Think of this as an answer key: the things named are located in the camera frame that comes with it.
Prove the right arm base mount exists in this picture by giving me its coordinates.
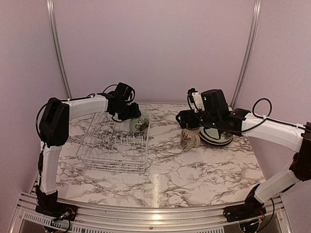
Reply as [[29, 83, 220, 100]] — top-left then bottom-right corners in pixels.
[[223, 204, 266, 233]]

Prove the right aluminium frame post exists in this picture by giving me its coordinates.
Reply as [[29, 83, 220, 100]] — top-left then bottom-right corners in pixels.
[[230, 0, 262, 108]]

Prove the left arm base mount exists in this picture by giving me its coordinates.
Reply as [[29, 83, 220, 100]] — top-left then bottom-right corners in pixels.
[[35, 202, 78, 233]]

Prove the green floral plate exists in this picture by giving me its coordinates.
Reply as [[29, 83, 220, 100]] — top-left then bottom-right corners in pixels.
[[199, 127, 232, 139]]

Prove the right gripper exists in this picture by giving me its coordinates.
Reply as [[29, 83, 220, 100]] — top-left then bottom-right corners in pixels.
[[175, 109, 220, 130]]

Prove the aluminium frame post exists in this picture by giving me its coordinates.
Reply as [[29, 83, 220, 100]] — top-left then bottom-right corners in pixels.
[[47, 0, 72, 98], [230, 0, 262, 108]]

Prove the front aluminium rail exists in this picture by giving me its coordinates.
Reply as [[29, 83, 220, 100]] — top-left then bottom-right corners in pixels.
[[9, 193, 292, 233]]

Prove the black striped plate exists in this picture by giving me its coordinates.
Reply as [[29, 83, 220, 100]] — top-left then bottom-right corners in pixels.
[[199, 136, 233, 147]]

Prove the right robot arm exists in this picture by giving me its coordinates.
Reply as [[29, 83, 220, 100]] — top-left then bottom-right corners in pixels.
[[176, 88, 311, 218]]

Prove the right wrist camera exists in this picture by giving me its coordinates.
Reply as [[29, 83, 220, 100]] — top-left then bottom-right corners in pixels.
[[187, 88, 205, 113]]

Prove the floral ceramic mug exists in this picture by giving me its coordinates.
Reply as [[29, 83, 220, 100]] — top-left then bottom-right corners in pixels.
[[180, 128, 201, 150]]

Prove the white wire dish rack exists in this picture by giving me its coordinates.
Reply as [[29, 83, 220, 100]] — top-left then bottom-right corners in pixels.
[[76, 104, 152, 174]]

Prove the green floral bowl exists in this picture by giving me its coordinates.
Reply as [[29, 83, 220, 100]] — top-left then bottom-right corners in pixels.
[[129, 116, 150, 133]]

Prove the left aluminium frame post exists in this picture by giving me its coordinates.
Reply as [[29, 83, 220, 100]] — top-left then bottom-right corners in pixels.
[[47, 0, 72, 98]]

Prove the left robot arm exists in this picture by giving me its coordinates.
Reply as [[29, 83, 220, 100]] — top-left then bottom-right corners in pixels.
[[35, 83, 141, 216]]

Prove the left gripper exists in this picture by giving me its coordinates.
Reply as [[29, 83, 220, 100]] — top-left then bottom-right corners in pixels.
[[113, 101, 140, 120]]

